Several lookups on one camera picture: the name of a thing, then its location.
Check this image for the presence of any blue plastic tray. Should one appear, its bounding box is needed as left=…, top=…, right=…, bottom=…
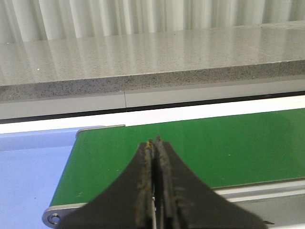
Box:
left=0, top=125, right=105, bottom=229

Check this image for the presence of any white pleated curtain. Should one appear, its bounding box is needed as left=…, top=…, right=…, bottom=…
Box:
left=0, top=0, right=305, bottom=43

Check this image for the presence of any grey stone counter slab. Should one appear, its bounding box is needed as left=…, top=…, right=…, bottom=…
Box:
left=0, top=21, right=305, bottom=102

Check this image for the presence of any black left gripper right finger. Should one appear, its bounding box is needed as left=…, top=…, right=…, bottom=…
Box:
left=154, top=136, right=266, bottom=229

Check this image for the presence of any green conveyor belt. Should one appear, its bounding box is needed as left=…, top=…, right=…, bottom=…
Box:
left=51, top=108, right=305, bottom=206

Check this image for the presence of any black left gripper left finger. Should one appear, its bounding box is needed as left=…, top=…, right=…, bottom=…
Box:
left=57, top=140, right=153, bottom=229

